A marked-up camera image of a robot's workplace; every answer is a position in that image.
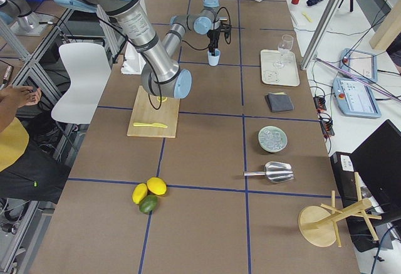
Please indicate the black laptop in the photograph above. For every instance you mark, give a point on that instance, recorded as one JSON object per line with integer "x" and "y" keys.
{"x": 377, "y": 161}

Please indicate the green bowl of ice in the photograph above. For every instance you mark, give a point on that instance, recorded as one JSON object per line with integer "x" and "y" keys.
{"x": 272, "y": 139}

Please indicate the steel ice scoop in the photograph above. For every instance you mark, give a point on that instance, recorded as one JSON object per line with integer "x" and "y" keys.
{"x": 274, "y": 172}

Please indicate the green lime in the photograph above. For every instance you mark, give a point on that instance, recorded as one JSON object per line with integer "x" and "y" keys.
{"x": 148, "y": 204}

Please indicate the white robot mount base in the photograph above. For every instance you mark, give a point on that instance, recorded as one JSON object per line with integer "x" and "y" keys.
{"x": 133, "y": 62}

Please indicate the blue teach pendant far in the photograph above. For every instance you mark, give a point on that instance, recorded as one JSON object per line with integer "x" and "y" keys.
{"x": 360, "y": 63}

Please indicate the yellow plastic spoon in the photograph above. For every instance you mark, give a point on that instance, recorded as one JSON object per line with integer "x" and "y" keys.
{"x": 307, "y": 17}

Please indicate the blue paper cup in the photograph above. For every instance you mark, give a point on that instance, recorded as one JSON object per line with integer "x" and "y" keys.
{"x": 213, "y": 57}

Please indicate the blue teach pendant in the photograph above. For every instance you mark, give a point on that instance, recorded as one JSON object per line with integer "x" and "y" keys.
{"x": 355, "y": 99}
{"x": 360, "y": 63}

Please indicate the yellow lemon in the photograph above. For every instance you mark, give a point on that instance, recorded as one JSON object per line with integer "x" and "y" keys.
{"x": 139, "y": 193}
{"x": 157, "y": 186}

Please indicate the yellow plastic knife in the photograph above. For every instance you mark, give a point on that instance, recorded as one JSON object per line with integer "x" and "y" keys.
{"x": 155, "y": 124}

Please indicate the cream bear tray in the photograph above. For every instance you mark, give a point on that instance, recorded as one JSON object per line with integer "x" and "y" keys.
{"x": 282, "y": 76}

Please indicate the blue teach pendant near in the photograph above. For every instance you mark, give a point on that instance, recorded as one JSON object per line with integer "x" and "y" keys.
{"x": 355, "y": 99}

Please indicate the aluminium frame post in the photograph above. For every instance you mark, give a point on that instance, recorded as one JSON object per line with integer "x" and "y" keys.
{"x": 319, "y": 33}

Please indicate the wine glass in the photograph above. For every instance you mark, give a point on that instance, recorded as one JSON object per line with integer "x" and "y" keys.
{"x": 284, "y": 47}

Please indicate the grey folded cloth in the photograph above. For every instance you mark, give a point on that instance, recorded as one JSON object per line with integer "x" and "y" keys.
{"x": 279, "y": 102}

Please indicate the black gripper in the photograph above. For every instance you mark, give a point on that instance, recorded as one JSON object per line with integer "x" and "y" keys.
{"x": 213, "y": 36}

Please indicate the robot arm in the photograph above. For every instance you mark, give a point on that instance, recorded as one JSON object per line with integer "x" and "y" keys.
{"x": 20, "y": 11}
{"x": 161, "y": 76}

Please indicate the white chair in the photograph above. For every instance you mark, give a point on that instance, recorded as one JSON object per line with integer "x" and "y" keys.
{"x": 88, "y": 68}

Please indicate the person in yellow shirt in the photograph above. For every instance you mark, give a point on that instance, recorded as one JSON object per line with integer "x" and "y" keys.
{"x": 27, "y": 173}

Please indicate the wooden cutting board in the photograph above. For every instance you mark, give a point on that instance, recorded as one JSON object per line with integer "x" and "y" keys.
{"x": 147, "y": 109}

